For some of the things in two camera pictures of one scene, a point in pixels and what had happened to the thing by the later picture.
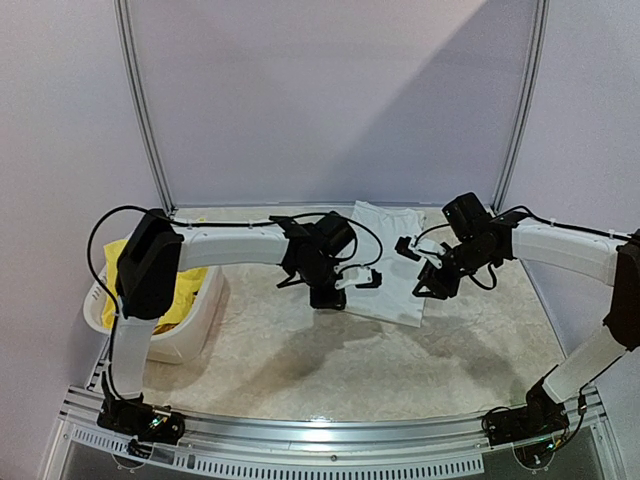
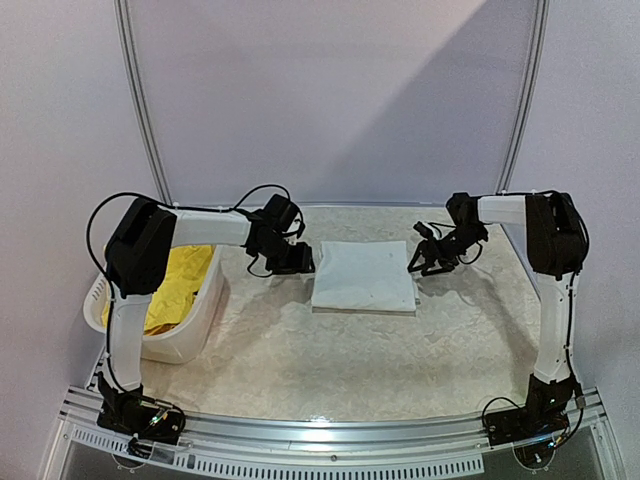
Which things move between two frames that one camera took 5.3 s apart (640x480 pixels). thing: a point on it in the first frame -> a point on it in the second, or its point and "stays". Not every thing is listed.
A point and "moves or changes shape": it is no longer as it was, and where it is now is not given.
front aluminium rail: x=422 y=445 stays
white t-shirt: x=394 y=300 moves or changes shape
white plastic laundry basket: x=190 y=340 stays
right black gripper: x=435 y=279 -> x=441 y=248
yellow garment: x=188 y=284 stays
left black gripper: x=329 y=303 -> x=301 y=264
